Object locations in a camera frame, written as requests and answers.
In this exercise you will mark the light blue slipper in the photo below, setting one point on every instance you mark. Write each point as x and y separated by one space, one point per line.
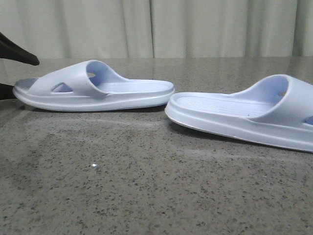
277 111
91 86

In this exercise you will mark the beige background curtain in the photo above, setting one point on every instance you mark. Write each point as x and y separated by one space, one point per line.
159 28

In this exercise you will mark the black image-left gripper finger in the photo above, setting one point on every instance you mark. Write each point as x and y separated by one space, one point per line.
6 92
10 50

